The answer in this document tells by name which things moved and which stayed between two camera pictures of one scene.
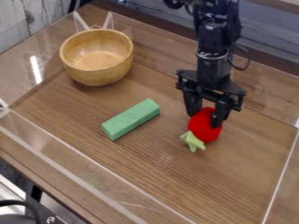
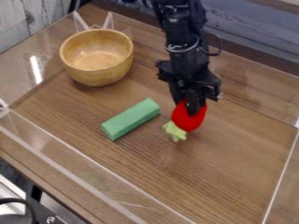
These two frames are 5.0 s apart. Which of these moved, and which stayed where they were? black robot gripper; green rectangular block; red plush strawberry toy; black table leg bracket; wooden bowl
Moved: black robot gripper; red plush strawberry toy
Stayed: green rectangular block; black table leg bracket; wooden bowl
